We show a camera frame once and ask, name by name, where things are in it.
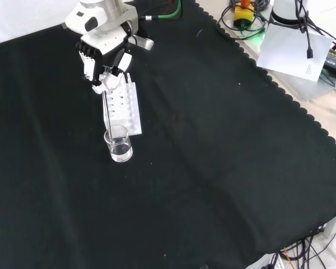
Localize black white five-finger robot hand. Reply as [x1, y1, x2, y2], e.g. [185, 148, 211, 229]
[75, 25, 134, 95]

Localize clear glass rod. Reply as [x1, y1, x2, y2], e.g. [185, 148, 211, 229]
[101, 85, 115, 141]

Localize white test tube rack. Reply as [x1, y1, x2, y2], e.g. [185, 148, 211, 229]
[101, 72, 143, 139]

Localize clear glass beaker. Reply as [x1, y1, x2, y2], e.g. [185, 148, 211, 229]
[103, 124, 134, 163]

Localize yellow stop button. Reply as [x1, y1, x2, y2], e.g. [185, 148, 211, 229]
[234, 0, 255, 29]

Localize black bench cloth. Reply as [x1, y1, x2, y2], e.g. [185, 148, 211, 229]
[0, 0, 336, 269]

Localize pale board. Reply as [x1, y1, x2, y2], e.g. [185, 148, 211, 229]
[256, 23, 334, 82]

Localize black power adapter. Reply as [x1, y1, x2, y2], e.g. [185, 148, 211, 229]
[323, 48, 336, 73]

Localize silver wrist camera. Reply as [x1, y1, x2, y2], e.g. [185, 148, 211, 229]
[128, 34, 155, 52]

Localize green cable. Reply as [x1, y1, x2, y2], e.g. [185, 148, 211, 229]
[141, 0, 183, 21]

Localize black cables around stop button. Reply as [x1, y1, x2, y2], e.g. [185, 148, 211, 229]
[216, 0, 270, 39]

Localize white cylinder with black ring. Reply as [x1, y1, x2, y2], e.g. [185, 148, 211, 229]
[269, 0, 301, 26]

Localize black cable with plug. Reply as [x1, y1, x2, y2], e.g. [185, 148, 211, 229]
[294, 0, 315, 60]

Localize black cable bundle under bench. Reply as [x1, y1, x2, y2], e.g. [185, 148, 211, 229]
[267, 228, 336, 269]

